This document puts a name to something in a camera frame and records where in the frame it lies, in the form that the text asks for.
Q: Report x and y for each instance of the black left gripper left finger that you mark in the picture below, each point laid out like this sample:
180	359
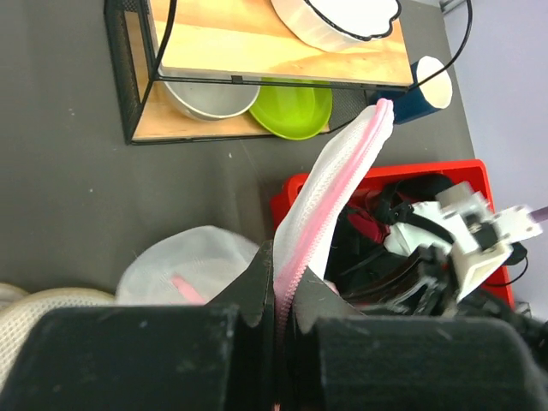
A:
252	291

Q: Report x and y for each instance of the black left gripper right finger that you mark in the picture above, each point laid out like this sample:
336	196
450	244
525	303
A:
322	350

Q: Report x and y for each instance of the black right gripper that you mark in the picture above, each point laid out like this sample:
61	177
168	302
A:
424	284

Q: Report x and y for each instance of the white mesh laundry bag pink zipper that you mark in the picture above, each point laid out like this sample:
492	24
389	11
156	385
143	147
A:
185	360

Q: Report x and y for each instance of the white bra in bin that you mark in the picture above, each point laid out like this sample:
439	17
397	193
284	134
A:
404	238

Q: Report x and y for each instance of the cream mesh laundry bag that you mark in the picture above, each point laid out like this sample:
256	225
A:
19	318

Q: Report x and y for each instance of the black garment in bin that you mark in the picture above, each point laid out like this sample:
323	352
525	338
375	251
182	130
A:
357	254

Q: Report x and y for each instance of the red plastic bin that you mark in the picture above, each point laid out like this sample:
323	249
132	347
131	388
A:
468	171

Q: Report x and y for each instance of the green plate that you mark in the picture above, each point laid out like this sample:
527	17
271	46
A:
292	111

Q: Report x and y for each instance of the blue mug white interior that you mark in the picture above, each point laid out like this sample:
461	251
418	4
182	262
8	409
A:
432	91

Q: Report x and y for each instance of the grey metal bowl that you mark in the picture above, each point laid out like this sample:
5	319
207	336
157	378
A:
210	102

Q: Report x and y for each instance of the white scalloped bowl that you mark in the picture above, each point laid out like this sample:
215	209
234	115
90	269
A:
336	25

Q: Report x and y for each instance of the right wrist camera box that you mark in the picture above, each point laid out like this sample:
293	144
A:
487	244

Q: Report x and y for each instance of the black wire wooden shelf rack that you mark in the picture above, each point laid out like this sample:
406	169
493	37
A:
234	43

